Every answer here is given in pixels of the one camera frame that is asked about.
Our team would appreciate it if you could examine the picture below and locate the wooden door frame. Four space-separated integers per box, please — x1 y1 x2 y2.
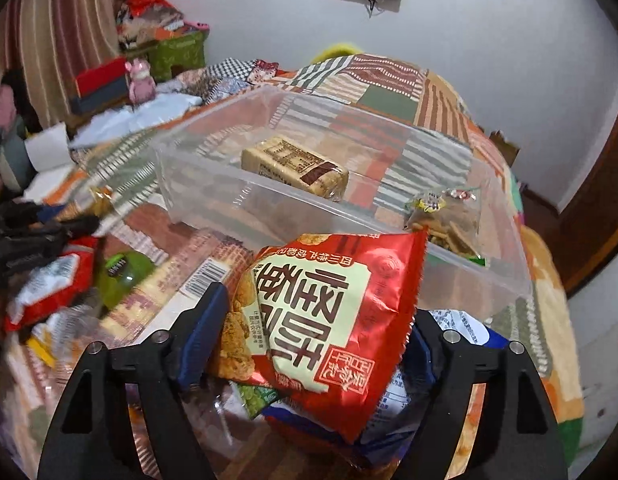
558 80 618 297

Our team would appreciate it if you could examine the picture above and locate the checkered cloth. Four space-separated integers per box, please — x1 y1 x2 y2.
178 56 281 107

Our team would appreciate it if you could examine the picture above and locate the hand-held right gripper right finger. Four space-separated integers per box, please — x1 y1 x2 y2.
389 310 570 480

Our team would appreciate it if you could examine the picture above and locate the pink plush toy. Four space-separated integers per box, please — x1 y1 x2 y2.
125 58 158 107

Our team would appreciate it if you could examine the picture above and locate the beige cracker packet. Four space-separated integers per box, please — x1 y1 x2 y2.
240 135 350 202

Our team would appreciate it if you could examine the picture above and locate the blue white snack packet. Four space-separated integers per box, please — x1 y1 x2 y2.
261 307 510 461

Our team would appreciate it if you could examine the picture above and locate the clear plastic container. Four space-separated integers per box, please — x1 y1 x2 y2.
149 82 535 321

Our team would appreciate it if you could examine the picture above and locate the clear bag of square crackers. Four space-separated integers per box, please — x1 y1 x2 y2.
404 186 487 261

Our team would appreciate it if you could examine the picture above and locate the long beige barcode packet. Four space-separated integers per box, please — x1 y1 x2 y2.
99 255 235 343

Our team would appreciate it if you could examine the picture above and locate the yellow hoop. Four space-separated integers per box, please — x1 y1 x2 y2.
310 43 361 64

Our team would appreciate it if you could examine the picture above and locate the pile of clothes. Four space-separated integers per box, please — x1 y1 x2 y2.
115 0 211 52

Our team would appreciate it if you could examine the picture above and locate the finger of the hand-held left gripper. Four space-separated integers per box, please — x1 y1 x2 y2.
36 212 100 237

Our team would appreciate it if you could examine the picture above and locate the green storage box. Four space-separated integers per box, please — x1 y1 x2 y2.
148 34 211 84

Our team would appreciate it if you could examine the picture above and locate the clear plastic packet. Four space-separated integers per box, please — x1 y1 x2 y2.
28 304 106 377

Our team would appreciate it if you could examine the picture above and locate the red white snack bag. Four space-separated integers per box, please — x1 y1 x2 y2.
4 239 102 332

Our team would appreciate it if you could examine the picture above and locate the white cabinet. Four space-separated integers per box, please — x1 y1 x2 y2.
566 260 618 463

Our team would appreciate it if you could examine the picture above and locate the green round container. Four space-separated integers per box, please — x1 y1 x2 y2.
96 251 157 311

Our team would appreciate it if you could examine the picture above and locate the striped curtain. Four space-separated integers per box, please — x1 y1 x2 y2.
0 0 144 131

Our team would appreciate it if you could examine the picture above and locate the gold wrapped candy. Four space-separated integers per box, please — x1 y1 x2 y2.
85 185 116 212

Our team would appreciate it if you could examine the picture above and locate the light blue cloth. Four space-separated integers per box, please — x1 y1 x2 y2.
68 92 206 150

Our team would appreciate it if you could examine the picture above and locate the red box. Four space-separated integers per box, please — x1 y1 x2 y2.
74 56 133 99

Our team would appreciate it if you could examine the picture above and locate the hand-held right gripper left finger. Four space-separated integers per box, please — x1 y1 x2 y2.
36 282 230 480

